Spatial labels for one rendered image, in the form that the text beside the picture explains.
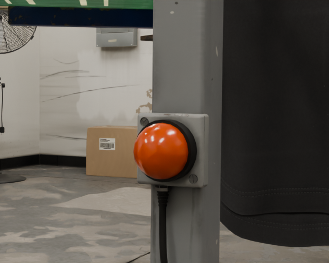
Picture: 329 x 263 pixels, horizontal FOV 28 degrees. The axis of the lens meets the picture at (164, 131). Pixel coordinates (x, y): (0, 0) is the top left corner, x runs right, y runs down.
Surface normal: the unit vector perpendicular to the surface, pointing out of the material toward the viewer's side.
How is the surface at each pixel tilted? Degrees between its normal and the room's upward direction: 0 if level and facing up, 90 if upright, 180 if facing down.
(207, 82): 90
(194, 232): 90
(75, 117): 90
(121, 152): 89
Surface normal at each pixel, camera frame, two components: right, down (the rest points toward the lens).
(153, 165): -0.24, 0.52
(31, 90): 0.90, 0.04
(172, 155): 0.38, 0.22
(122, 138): -0.37, 0.02
